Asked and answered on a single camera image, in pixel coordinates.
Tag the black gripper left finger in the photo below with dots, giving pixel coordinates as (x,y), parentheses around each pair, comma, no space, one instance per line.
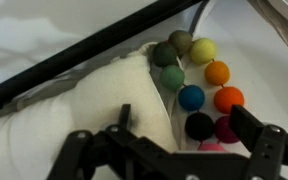
(84,150)

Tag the colorful felt ball garland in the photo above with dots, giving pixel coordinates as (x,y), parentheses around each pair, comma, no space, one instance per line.
(190,97)

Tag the black bench back rail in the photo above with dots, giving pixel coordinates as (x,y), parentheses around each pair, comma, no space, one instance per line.
(84,50)

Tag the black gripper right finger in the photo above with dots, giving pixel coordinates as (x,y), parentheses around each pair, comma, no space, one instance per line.
(270,150)

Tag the small white tufted cushion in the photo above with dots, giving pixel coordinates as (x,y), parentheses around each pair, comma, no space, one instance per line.
(84,100)

